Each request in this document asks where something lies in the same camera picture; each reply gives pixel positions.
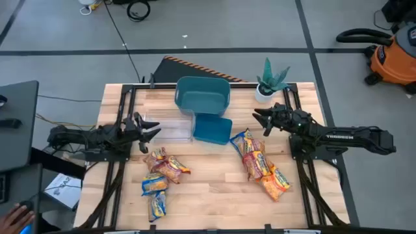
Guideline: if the large teal plastic bin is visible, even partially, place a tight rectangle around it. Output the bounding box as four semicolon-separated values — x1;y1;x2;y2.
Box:
174;75;231;117

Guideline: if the green artificial succulent plant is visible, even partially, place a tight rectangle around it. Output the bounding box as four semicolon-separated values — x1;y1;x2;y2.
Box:
256;57;291;97

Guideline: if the black bag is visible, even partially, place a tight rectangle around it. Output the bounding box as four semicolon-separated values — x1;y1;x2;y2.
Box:
381;0;416;24

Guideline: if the black panel with orange stripes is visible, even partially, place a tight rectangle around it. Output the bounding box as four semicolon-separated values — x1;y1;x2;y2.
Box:
152;55;250;84

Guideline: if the small teal plastic bin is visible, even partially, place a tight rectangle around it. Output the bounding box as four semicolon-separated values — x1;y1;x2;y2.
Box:
192;112;233;146

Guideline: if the blue Maruchan ramen pack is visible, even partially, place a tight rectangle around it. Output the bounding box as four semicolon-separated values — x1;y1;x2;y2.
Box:
148;190;168;223
229;128;266;157
141;172;170;197

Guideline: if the black item on desk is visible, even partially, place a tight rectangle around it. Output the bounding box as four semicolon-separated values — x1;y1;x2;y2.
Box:
0;118;23;129

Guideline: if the clear plastic bin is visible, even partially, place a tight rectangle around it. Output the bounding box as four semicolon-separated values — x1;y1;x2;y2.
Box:
142;112;196;144

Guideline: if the coiled black cable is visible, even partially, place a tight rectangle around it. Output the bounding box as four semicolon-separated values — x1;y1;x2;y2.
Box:
126;0;151;23

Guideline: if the white printed paper sheet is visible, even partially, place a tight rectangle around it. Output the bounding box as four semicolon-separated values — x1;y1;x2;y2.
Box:
44;172;83;211

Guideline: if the white plant pot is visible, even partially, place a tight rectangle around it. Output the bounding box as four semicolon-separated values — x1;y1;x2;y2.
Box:
254;83;277;104

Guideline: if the dark grey desk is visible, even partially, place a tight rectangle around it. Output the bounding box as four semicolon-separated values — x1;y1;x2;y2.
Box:
0;80;40;173

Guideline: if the red Maruchan ramen pack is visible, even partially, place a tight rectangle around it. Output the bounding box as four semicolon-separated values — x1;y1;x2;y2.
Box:
143;147;168;173
242;150;274;181

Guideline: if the black computer mouse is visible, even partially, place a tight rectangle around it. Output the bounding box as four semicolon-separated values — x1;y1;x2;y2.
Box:
18;200;35;212

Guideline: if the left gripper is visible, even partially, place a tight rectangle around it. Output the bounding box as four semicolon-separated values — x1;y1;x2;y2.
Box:
123;112;162;155

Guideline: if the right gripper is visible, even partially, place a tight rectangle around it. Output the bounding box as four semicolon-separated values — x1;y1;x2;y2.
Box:
252;103;297;137

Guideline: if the person's hand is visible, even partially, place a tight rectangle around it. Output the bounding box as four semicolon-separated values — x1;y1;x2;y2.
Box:
0;203;36;234

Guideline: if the thin black floor cable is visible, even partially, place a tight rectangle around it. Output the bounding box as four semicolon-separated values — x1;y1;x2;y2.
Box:
103;0;146;84

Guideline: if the yellow floor cable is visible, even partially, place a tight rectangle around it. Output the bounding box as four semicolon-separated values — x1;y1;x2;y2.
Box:
34;112;98;128

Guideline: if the orange shop vacuum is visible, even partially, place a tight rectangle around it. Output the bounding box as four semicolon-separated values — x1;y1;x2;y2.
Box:
363;22;416;95

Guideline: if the black aluminium table frame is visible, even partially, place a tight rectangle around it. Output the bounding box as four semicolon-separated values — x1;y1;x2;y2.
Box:
77;82;351;234

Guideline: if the black vacuum hose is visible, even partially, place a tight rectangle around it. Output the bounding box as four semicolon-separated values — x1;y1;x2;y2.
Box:
336;28;396;47

